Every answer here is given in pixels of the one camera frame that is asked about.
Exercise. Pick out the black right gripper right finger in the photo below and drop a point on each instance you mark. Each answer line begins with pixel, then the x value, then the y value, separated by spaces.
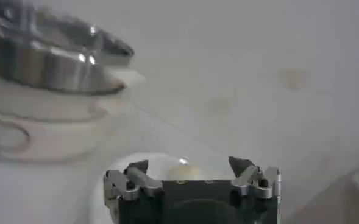
pixel 246 176

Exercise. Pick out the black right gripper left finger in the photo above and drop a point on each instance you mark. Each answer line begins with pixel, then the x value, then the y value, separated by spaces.
pixel 142 181

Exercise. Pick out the round glass lid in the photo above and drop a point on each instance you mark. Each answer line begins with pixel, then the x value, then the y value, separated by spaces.
pixel 112 45

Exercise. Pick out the white round plate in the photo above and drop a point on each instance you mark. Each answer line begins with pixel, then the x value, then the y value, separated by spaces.
pixel 162 167

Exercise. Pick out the white electric cooker base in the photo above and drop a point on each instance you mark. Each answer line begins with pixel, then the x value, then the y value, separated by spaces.
pixel 54 128

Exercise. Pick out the steel steamer basket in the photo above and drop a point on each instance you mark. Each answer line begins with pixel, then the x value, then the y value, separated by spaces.
pixel 45 67

